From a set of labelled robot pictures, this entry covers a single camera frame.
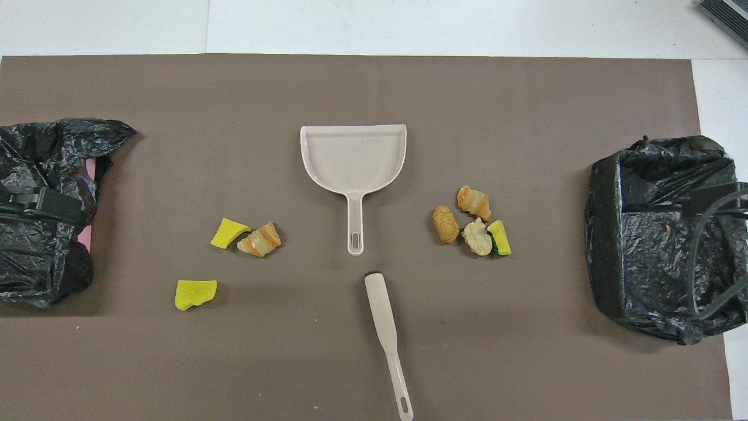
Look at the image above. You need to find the striped croissant bread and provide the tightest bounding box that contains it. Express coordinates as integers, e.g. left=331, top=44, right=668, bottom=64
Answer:
left=237, top=222, right=282, bottom=258

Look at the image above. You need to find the yellow green sponge piece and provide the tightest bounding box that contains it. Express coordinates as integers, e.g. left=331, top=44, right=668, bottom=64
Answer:
left=487, top=220, right=512, bottom=256

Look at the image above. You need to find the pale bread piece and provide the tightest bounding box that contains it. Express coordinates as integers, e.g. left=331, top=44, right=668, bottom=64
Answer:
left=462, top=218, right=494, bottom=257

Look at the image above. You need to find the golden croissant bread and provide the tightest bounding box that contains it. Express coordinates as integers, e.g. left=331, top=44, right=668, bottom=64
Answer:
left=456, top=185, right=493, bottom=222

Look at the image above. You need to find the brown oval bread roll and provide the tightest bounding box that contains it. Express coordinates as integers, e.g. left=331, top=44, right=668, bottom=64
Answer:
left=432, top=205, right=460, bottom=245

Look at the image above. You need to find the beige plastic dustpan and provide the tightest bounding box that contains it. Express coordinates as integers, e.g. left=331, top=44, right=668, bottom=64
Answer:
left=300, top=123, right=408, bottom=257

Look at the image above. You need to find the beige hand brush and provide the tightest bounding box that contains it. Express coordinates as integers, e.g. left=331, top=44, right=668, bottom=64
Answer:
left=363, top=272, right=414, bottom=421

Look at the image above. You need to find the pink plastic bin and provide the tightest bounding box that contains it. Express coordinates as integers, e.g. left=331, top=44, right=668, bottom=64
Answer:
left=77, top=158, right=98, bottom=253

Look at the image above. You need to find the crumpled black trash bag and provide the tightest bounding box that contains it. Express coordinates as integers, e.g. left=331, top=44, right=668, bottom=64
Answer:
left=0, top=118, right=138, bottom=309

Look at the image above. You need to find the bin lined with black bag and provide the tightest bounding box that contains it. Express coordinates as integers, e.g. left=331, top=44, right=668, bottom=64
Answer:
left=584, top=135, right=748, bottom=346

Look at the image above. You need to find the grey ribbed device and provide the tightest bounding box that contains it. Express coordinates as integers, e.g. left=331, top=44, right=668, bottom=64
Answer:
left=697, top=0, right=748, bottom=50

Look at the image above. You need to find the brown table mat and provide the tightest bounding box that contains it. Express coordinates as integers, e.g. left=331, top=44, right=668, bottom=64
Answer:
left=0, top=54, right=733, bottom=421

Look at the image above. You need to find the right arm cable with straps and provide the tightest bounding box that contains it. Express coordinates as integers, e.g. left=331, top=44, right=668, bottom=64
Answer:
left=691, top=182, right=748, bottom=319

